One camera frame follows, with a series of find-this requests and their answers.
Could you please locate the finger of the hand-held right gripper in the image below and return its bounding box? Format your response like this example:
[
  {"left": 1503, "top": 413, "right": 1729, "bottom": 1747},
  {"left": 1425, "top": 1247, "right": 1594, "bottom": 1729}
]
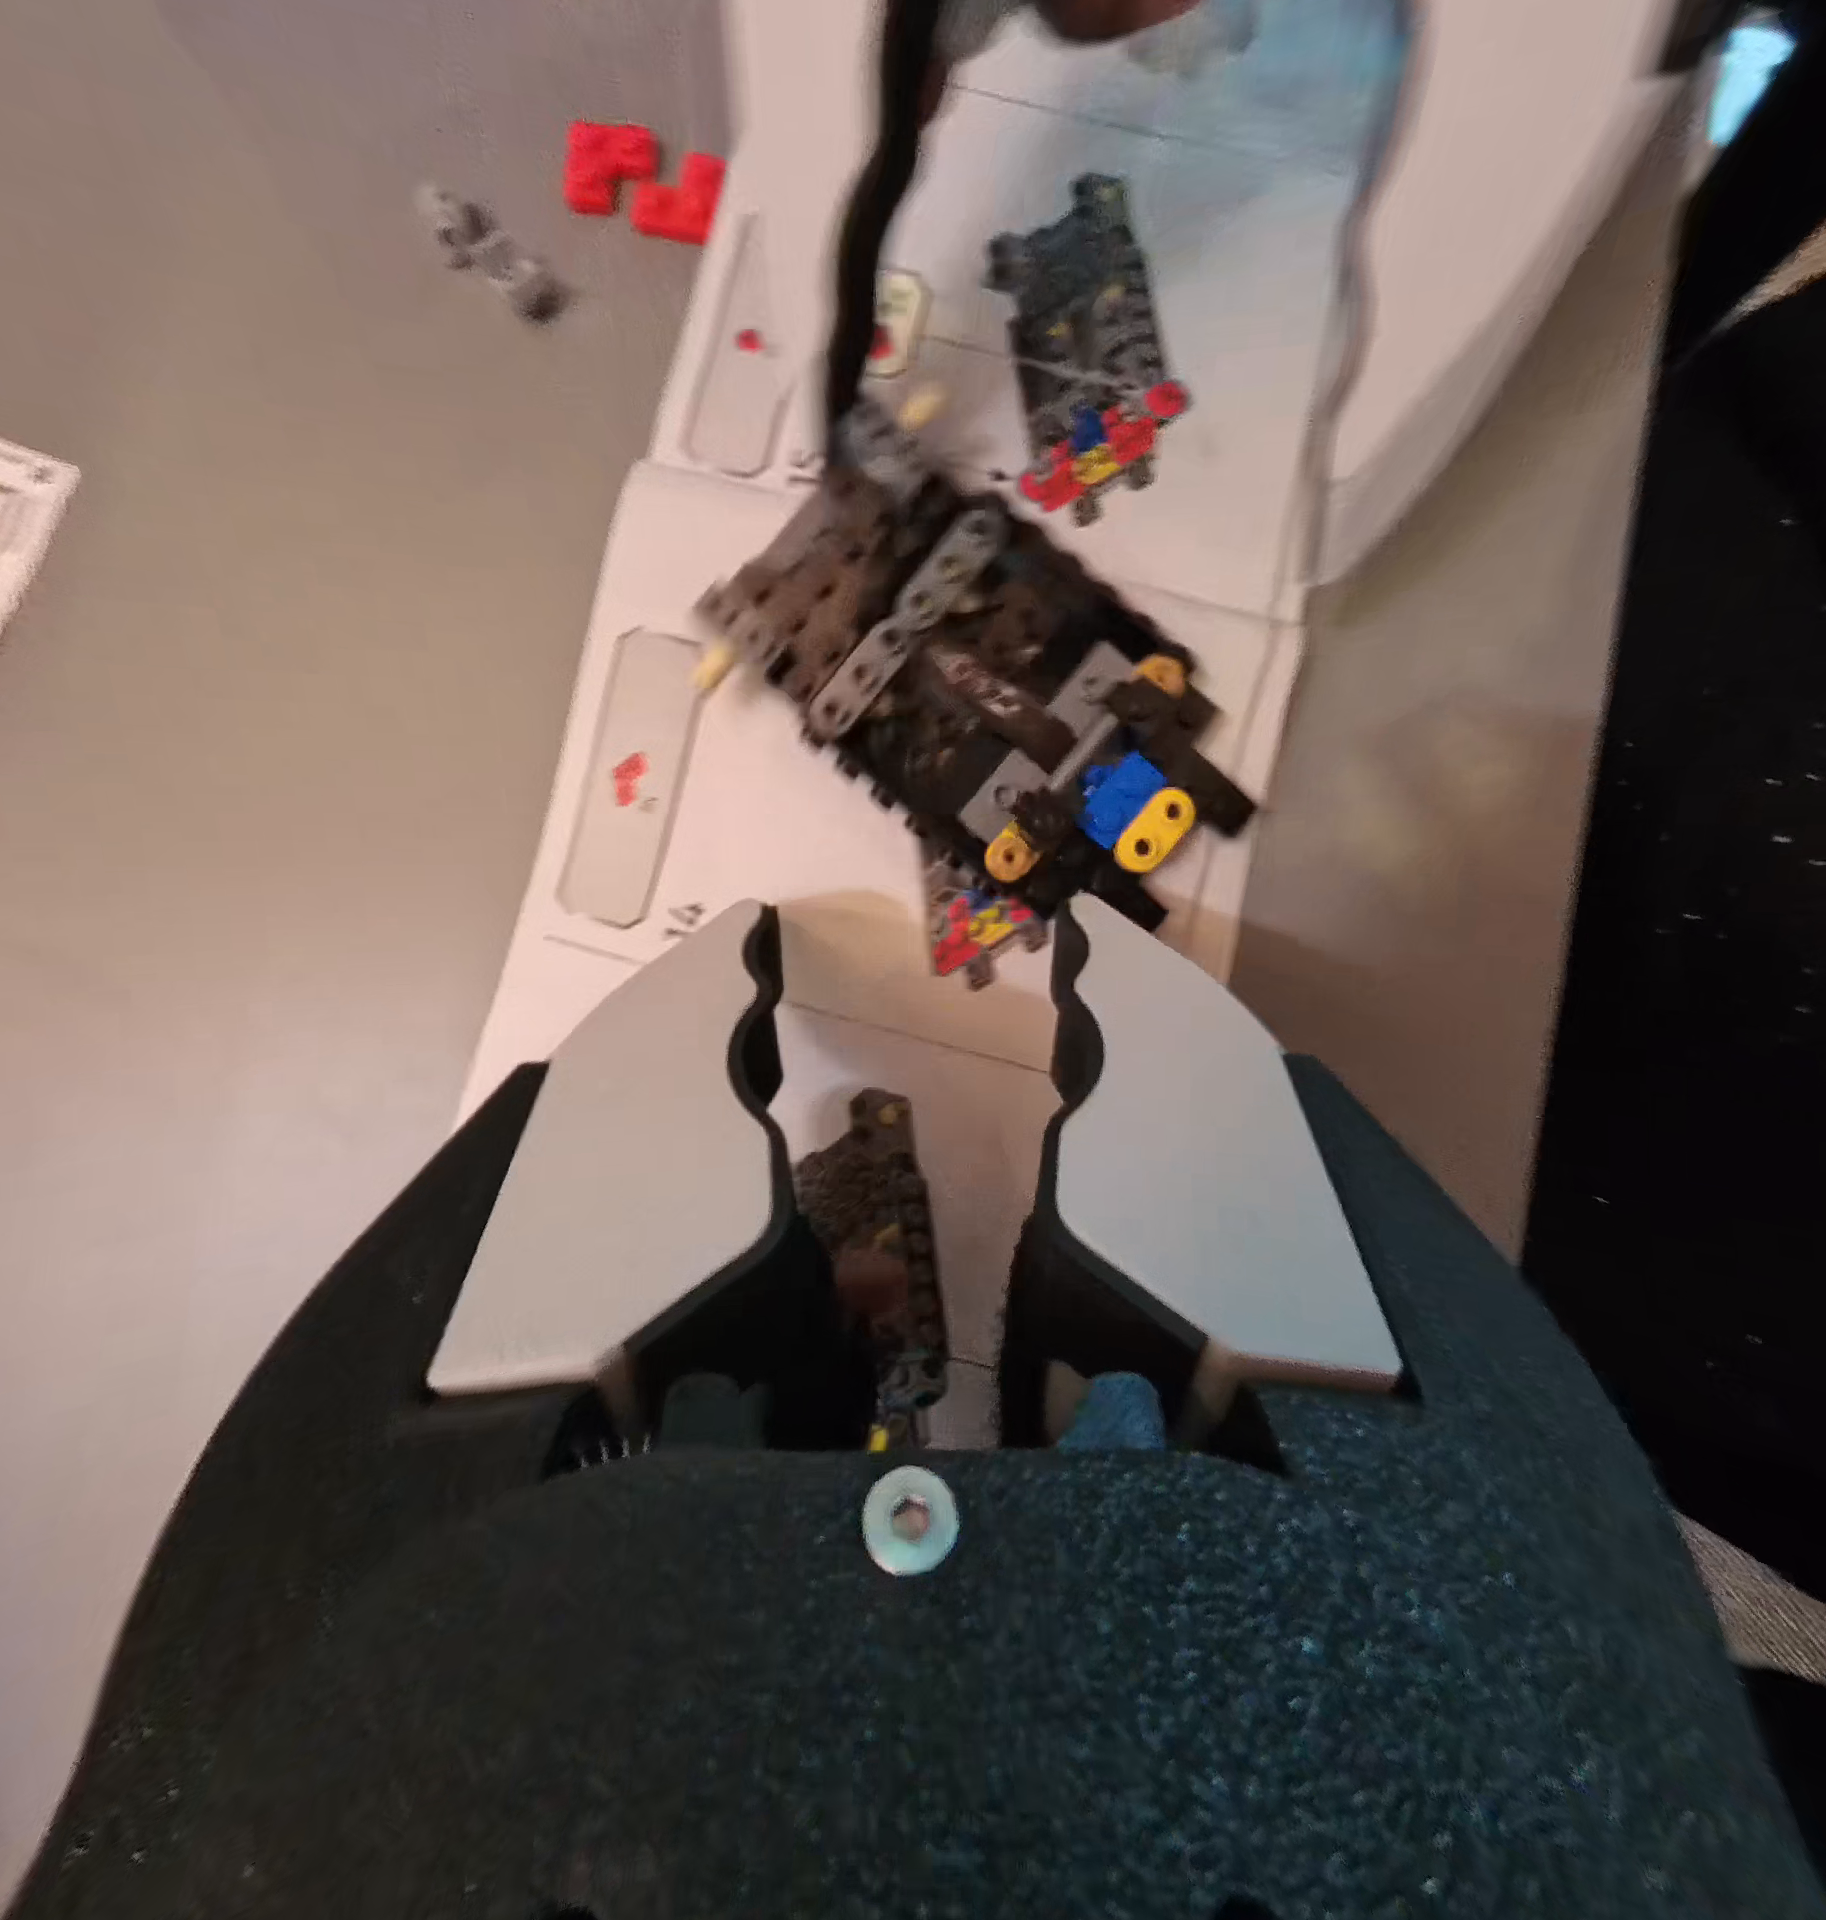
[
  {"left": 718, "top": 0, "right": 946, "bottom": 445},
  {"left": 1292, "top": 0, "right": 1729, "bottom": 590}
]

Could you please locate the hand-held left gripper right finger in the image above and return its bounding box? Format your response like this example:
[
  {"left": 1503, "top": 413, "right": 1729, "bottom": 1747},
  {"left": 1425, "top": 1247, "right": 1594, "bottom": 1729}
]
[{"left": 1003, "top": 893, "right": 1412, "bottom": 1394}]

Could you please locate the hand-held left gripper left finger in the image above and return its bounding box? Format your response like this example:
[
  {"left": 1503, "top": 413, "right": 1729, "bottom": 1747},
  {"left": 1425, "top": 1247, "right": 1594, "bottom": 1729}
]
[{"left": 423, "top": 899, "right": 796, "bottom": 1398}]

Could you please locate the lego instruction booklet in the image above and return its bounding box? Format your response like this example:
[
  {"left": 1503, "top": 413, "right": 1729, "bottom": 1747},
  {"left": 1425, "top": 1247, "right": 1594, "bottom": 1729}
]
[{"left": 454, "top": 0, "right": 1455, "bottom": 1442}]

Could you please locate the black lego car chassis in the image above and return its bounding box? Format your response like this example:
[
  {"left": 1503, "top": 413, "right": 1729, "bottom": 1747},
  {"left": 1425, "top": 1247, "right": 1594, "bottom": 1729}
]
[{"left": 696, "top": 393, "right": 1261, "bottom": 944}]

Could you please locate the lego sticker sheet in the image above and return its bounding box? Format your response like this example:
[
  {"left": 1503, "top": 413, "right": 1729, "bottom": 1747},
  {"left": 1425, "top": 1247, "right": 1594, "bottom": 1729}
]
[{"left": 0, "top": 419, "right": 84, "bottom": 733}]

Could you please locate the black office chair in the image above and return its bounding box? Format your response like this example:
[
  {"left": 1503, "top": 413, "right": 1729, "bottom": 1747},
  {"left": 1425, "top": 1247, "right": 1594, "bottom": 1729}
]
[{"left": 1517, "top": 0, "right": 1826, "bottom": 1920}]

